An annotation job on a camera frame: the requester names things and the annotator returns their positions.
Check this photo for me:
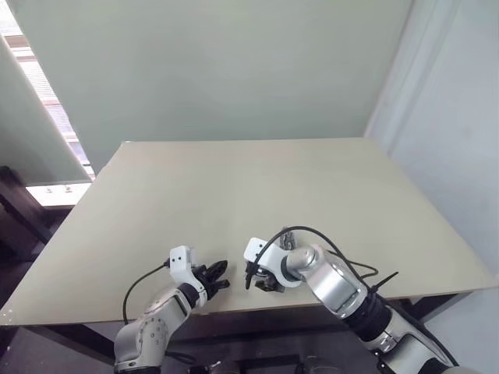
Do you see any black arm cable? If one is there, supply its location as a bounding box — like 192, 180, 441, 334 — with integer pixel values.
255, 224, 379, 281
122, 261, 172, 324

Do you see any bright window strip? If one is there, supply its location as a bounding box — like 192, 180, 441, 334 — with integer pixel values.
0, 30, 97, 182

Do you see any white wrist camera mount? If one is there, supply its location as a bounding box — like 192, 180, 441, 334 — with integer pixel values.
168, 245, 208, 305
242, 236, 309, 290

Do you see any white ledge with screws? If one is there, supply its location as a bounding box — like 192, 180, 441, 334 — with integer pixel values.
25, 182, 94, 207

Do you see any black zip tie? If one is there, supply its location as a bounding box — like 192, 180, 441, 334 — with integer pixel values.
366, 271, 399, 299

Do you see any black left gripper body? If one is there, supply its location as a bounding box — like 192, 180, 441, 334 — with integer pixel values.
193, 263, 219, 301

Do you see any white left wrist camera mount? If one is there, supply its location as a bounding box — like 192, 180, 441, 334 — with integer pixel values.
168, 245, 208, 305

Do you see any dark table frame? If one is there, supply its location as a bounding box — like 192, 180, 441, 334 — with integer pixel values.
23, 292, 465, 367

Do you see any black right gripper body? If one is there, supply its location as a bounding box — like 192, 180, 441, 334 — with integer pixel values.
253, 269, 285, 294

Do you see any dark wooden furniture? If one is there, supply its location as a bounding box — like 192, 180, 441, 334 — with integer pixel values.
0, 166, 75, 266

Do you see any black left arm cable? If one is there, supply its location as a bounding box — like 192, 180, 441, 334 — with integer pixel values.
122, 261, 172, 324

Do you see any motor cover with circuit board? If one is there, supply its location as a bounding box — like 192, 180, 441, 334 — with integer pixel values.
281, 228, 298, 251

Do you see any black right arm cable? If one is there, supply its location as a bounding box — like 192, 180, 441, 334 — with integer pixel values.
255, 224, 379, 281

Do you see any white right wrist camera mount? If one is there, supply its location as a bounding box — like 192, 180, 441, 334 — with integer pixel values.
242, 236, 309, 290

